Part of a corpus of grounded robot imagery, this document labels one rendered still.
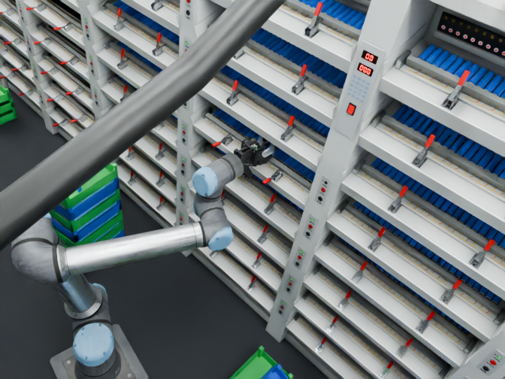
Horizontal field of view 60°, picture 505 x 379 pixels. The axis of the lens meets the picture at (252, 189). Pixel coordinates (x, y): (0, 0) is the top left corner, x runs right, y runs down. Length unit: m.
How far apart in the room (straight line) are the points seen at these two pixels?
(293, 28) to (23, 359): 1.81
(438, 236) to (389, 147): 0.30
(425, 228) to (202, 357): 1.28
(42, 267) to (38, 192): 1.15
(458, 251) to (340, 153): 0.44
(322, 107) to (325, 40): 0.20
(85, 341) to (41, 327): 0.52
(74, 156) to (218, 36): 0.12
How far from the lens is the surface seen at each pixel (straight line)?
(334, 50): 1.29
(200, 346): 2.25
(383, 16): 1.18
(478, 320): 1.53
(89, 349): 1.89
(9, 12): 3.20
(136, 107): 0.28
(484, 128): 1.17
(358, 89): 1.26
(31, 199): 0.27
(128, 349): 2.19
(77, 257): 1.41
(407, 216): 1.40
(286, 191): 1.61
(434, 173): 1.28
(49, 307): 2.43
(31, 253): 1.44
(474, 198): 1.27
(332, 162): 1.41
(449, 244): 1.39
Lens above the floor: 2.03
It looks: 44 degrees down
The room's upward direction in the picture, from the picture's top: 11 degrees clockwise
